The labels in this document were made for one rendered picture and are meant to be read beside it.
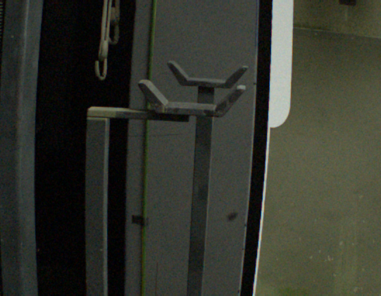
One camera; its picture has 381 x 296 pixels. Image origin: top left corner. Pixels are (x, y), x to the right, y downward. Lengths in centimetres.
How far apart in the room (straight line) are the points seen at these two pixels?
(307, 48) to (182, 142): 187
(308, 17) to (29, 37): 240
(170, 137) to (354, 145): 174
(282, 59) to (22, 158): 118
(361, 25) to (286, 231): 86
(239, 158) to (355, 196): 164
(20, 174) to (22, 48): 11
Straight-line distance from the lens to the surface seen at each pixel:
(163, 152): 122
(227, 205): 123
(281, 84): 187
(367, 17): 311
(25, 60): 73
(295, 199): 281
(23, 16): 73
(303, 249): 276
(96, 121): 64
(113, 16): 127
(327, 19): 309
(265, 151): 123
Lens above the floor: 118
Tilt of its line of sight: 10 degrees down
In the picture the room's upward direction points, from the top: 3 degrees clockwise
